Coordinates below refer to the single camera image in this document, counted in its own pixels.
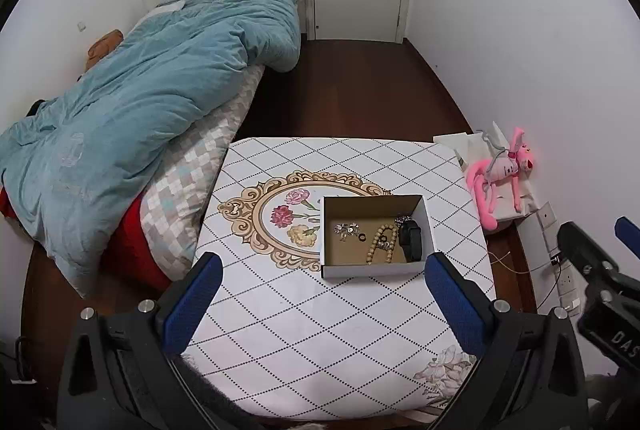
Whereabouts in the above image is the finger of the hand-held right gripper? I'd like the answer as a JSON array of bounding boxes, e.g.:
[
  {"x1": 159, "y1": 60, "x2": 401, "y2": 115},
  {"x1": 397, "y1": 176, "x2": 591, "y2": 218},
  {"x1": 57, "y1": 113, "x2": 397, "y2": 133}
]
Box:
[
  {"x1": 615, "y1": 216, "x2": 640, "y2": 258},
  {"x1": 556, "y1": 221, "x2": 626, "y2": 293}
]

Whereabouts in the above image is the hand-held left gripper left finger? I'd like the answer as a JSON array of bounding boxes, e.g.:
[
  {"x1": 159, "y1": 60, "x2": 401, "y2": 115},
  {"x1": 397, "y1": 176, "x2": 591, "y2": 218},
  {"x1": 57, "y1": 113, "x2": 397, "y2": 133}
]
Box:
[{"x1": 57, "y1": 251, "x2": 224, "y2": 430}]

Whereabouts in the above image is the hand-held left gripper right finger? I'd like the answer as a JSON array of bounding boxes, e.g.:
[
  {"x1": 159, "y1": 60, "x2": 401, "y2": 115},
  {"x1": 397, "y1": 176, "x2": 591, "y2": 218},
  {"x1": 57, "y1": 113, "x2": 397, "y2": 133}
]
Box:
[{"x1": 424, "y1": 251, "x2": 591, "y2": 430}]

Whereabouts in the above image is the black smartwatch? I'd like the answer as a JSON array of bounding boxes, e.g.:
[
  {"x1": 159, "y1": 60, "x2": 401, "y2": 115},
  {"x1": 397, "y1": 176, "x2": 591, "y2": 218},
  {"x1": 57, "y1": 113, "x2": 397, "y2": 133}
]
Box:
[{"x1": 398, "y1": 220, "x2": 423, "y2": 262}]

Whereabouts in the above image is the wooden bead bracelet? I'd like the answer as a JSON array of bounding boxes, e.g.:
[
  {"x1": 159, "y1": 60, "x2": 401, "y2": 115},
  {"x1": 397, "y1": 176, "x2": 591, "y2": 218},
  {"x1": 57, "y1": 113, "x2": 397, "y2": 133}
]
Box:
[{"x1": 366, "y1": 223, "x2": 400, "y2": 266}]

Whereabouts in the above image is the cardboard box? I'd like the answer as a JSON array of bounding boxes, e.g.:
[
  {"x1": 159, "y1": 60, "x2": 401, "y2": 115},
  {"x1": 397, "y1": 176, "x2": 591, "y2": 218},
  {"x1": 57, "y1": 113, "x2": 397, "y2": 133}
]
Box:
[{"x1": 320, "y1": 194, "x2": 435, "y2": 280}]

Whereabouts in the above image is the thin silver chain bracelet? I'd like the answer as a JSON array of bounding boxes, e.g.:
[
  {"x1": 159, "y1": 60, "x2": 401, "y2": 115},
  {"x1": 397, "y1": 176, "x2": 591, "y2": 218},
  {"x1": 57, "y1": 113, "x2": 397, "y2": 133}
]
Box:
[{"x1": 334, "y1": 221, "x2": 361, "y2": 242}]

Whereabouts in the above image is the red blanket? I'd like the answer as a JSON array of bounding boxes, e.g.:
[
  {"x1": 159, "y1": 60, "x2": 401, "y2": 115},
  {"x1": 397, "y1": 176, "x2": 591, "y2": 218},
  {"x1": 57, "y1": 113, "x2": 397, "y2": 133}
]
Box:
[{"x1": 0, "y1": 187, "x2": 176, "y2": 293}]

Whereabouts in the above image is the diamond pattern tablecloth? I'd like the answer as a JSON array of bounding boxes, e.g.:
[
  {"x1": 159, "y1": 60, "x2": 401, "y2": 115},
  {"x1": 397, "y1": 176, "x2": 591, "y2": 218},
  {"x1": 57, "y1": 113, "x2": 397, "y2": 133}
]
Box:
[{"x1": 192, "y1": 137, "x2": 496, "y2": 422}]

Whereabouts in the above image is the pink plush toy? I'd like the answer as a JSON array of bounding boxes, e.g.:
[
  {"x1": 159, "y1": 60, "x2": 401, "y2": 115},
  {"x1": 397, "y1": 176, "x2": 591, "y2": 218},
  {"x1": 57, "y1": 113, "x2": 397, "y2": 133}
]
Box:
[{"x1": 466, "y1": 126, "x2": 534, "y2": 231}]

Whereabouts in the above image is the checkered bed sheet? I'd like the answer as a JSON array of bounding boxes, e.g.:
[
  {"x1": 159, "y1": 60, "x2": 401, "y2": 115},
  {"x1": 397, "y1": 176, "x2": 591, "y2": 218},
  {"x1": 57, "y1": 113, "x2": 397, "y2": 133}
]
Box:
[{"x1": 140, "y1": 62, "x2": 266, "y2": 281}]

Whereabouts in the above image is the white paper bag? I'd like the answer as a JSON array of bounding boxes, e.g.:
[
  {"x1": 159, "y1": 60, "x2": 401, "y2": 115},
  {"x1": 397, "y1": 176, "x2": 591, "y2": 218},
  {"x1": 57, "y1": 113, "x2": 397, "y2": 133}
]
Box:
[{"x1": 433, "y1": 121, "x2": 541, "y2": 226}]

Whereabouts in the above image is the light blue duvet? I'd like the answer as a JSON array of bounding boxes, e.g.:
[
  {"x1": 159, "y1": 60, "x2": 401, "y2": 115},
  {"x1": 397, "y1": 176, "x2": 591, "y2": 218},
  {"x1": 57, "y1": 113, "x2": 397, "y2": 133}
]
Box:
[{"x1": 0, "y1": 0, "x2": 303, "y2": 298}]

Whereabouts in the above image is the orange pillow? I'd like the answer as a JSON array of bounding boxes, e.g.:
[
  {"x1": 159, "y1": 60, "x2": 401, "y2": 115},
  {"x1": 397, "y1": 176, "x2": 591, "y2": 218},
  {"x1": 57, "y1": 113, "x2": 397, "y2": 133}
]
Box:
[{"x1": 85, "y1": 29, "x2": 124, "y2": 72}]

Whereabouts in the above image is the thin cable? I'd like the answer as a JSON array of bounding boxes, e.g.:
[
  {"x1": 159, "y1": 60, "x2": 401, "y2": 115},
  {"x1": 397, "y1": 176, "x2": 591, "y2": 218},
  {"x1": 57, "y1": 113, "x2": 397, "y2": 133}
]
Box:
[{"x1": 487, "y1": 252, "x2": 557, "y2": 276}]

